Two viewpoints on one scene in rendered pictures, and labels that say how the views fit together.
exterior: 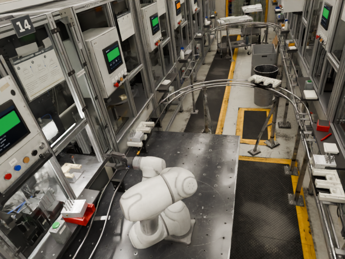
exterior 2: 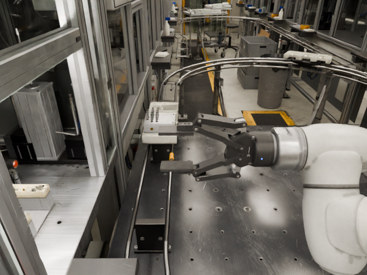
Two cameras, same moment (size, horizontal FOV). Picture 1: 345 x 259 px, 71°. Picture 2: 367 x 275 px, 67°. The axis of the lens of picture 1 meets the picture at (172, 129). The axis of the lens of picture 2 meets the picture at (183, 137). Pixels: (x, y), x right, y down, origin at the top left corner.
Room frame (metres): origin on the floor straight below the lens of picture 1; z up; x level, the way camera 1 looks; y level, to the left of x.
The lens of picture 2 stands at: (0.82, 0.63, 1.43)
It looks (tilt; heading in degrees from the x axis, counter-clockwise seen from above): 29 degrees down; 339
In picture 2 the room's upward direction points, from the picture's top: straight up
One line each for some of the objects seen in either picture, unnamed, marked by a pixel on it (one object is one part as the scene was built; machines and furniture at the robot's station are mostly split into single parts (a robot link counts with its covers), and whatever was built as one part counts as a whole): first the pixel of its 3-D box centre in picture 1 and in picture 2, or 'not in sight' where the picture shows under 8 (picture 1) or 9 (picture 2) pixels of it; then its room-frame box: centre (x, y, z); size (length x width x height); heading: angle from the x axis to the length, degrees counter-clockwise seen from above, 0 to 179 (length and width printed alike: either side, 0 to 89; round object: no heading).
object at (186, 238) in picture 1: (180, 225); not in sight; (0.99, 0.05, 0.71); 0.22 x 0.18 x 0.06; 159
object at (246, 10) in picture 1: (251, 22); (217, 24); (7.42, -2.79, 0.48); 0.84 x 0.58 x 0.97; 167
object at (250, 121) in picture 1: (254, 124); (274, 129); (3.00, -1.27, 0.01); 1.00 x 0.55 x 0.01; 159
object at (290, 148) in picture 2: (138, 163); (283, 148); (1.21, 0.26, 1.12); 0.09 x 0.06 x 0.09; 159
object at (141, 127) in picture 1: (141, 135); (162, 124); (1.94, 0.30, 0.84); 0.36 x 0.14 x 0.10; 159
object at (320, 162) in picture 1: (324, 160); not in sight; (1.18, -1.01, 0.92); 0.13 x 0.10 x 0.09; 69
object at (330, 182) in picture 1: (325, 180); not in sight; (1.07, -0.97, 0.84); 0.37 x 0.14 x 0.10; 159
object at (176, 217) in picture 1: (175, 215); not in sight; (0.97, 0.06, 0.85); 0.18 x 0.16 x 0.22; 112
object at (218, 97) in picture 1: (222, 66); (195, 67); (5.57, -1.43, 0.01); 5.85 x 0.59 x 0.01; 159
